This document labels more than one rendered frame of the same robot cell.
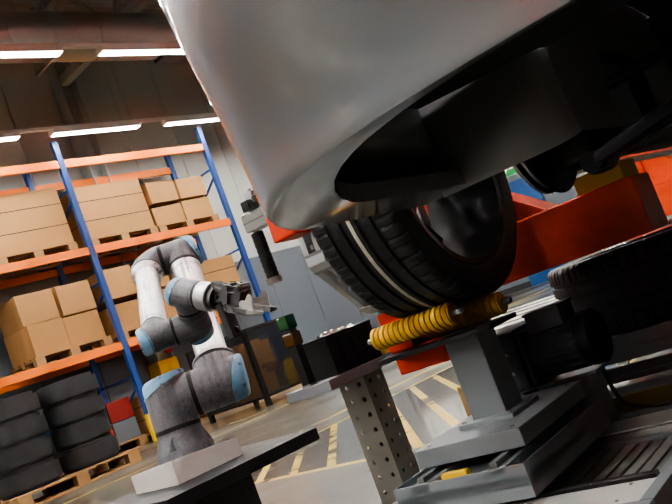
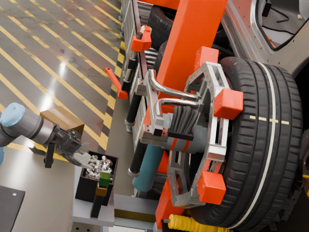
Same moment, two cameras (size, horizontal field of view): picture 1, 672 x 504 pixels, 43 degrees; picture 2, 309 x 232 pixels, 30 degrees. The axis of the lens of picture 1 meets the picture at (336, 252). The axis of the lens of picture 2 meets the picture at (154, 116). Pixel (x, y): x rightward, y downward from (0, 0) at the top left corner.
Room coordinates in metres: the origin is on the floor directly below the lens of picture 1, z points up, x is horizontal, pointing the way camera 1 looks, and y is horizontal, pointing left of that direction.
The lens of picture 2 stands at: (1.17, 1.50, 1.97)
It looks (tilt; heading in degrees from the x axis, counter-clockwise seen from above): 29 degrees down; 310
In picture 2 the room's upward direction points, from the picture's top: 17 degrees clockwise
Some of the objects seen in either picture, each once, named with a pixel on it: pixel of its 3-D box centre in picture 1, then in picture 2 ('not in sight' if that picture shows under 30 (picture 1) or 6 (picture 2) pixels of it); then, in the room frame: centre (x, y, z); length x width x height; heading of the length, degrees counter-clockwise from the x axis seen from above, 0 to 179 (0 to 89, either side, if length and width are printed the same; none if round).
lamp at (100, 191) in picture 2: (292, 339); (101, 189); (2.40, 0.20, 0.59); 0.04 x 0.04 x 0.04; 53
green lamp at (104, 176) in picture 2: (286, 322); (104, 179); (2.40, 0.20, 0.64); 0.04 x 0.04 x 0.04; 53
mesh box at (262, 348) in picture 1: (249, 369); not in sight; (10.92, 1.57, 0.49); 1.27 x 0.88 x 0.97; 47
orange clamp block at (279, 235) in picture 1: (291, 223); (210, 187); (2.02, 0.08, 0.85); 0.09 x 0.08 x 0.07; 143
